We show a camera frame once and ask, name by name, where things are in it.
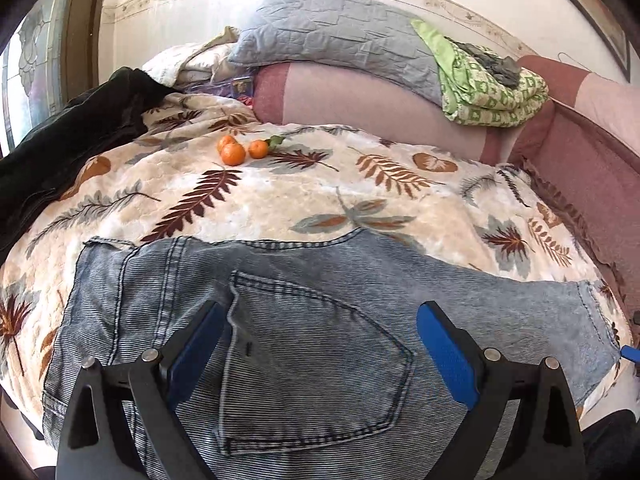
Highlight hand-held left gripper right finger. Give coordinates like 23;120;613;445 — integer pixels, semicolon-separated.
416;301;586;480

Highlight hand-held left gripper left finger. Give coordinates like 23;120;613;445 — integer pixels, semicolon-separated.
55;300;233;480

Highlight grey-blue denim pants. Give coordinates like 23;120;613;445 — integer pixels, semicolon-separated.
42;236;623;480

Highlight leaf-printed fleece blanket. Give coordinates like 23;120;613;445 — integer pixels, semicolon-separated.
0;92;633;441

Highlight orange tangerine with leaf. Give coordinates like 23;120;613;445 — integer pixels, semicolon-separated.
248;135;287;160

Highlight dark green garment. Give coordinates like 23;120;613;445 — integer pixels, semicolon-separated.
0;67;173;266

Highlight green patterned folded blanket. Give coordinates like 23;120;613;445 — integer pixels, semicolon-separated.
411;18;550;127

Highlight colourful printed packet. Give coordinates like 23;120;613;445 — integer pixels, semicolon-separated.
182;77;256;106

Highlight pink bolster cushion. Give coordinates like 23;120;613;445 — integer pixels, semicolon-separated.
252;62;521;163

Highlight white crumpled cloth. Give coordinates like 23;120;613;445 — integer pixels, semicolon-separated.
141;27;241;86

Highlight dark grey crumpled cloth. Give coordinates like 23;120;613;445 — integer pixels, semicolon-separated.
452;40;523;87

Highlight grey quilted pillow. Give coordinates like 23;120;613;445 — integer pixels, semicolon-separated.
227;0;451;108

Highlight window with wooden frame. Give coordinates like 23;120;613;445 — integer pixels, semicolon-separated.
0;0;113;158

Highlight framed wall picture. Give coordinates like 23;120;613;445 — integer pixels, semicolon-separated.
530;0;631;81

